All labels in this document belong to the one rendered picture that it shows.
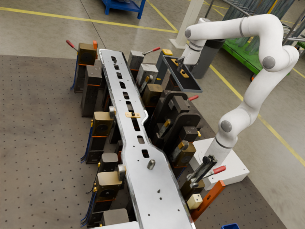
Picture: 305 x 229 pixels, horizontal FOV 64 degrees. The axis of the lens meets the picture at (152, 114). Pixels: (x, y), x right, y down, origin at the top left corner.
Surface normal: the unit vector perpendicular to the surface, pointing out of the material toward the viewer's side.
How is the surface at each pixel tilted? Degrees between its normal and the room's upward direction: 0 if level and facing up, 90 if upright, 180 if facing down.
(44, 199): 0
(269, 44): 62
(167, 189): 0
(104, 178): 0
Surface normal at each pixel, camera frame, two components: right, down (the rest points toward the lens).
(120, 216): 0.30, -0.73
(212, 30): -0.04, 0.25
